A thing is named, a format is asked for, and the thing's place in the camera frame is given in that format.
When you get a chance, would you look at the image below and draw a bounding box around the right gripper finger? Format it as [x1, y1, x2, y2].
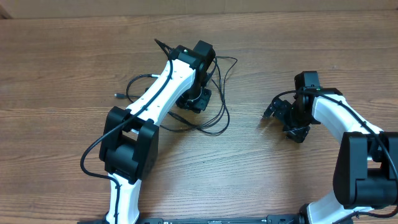
[283, 126, 310, 143]
[262, 98, 283, 118]

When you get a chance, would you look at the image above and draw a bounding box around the black USB-A cable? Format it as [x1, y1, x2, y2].
[160, 55, 239, 136]

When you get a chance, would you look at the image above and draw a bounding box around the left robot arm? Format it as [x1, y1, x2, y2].
[99, 40, 216, 223]

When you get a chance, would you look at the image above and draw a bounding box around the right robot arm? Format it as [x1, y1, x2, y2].
[263, 71, 397, 223]

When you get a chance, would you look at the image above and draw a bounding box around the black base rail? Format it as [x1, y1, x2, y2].
[135, 214, 309, 224]

